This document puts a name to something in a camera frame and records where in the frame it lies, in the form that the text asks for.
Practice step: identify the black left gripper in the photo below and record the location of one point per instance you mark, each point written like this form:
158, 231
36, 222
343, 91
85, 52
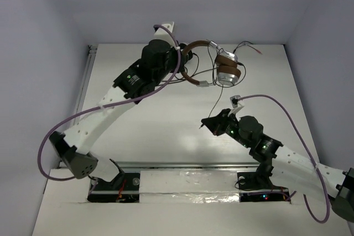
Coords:
178, 57

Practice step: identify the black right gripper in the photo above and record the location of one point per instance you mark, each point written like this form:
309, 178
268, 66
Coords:
216, 124

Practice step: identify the brown silver headphones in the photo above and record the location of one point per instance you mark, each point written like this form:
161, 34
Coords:
226, 62

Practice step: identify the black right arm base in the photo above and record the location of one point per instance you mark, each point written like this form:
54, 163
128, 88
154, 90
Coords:
255, 187

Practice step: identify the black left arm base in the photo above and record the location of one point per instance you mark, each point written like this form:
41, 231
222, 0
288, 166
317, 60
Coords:
124, 188

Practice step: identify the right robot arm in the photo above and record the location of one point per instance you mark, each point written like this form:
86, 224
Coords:
284, 167

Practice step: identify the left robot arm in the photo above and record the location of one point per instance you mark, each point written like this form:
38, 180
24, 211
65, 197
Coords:
140, 80

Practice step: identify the white black headphones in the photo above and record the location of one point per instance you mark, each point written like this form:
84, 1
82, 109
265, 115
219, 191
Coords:
189, 56

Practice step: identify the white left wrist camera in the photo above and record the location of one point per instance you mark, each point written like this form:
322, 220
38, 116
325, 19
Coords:
165, 32

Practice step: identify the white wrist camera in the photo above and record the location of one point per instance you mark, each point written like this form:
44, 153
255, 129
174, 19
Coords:
165, 32
237, 104

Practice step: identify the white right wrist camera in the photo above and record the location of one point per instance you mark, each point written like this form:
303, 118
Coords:
237, 104

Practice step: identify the aluminium rail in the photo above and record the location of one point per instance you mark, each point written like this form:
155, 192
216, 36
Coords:
155, 165

